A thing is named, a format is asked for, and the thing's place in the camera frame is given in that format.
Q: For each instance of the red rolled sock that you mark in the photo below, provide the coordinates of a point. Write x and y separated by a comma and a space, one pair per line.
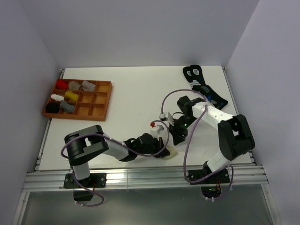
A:
61, 85

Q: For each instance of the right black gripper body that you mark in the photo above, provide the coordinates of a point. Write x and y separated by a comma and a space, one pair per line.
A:
181, 125

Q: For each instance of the grey rolled sock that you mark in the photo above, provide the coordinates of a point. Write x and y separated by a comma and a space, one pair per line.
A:
66, 107

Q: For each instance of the black patterned sock front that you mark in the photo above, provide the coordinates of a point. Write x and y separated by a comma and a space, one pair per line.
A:
199, 84

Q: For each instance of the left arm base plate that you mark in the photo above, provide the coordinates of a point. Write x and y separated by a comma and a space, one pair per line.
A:
95, 180

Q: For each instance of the yellow rolled sock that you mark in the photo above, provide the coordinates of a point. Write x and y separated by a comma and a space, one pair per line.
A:
70, 95

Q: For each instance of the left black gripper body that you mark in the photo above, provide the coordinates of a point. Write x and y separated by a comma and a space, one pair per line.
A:
155, 146

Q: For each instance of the white rolled sock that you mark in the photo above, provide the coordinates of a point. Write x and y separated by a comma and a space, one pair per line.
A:
56, 97

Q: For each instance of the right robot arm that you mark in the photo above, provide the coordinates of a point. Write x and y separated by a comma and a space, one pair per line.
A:
234, 134

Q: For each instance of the taupe rolled sock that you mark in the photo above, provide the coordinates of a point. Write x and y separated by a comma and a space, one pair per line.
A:
73, 85

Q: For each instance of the orange compartment tray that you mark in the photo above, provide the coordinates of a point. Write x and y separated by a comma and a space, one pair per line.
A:
89, 106

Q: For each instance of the mauve sock with red stripe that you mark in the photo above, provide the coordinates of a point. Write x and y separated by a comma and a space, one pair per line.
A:
88, 86

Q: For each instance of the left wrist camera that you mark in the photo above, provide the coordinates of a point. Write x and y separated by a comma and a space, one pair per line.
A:
156, 130

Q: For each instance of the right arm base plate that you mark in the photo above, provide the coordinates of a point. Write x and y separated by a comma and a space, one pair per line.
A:
201, 176

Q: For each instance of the black patterned sock back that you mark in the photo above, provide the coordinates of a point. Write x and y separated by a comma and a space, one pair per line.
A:
187, 74

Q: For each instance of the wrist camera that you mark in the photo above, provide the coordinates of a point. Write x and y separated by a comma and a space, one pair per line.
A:
166, 116
156, 130

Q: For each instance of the aluminium front rail frame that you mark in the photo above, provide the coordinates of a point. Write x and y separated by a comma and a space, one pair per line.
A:
142, 178

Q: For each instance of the cream ankle sock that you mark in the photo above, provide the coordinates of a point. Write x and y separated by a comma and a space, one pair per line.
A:
172, 152

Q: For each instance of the black rolled sock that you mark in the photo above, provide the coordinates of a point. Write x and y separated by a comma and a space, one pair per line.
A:
52, 108

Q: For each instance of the black patterned sock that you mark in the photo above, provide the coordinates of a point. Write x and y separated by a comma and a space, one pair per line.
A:
199, 84
187, 74

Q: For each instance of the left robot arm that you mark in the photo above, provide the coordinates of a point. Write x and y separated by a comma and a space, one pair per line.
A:
86, 144

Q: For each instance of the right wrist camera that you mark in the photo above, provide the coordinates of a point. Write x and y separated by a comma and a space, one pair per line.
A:
166, 116

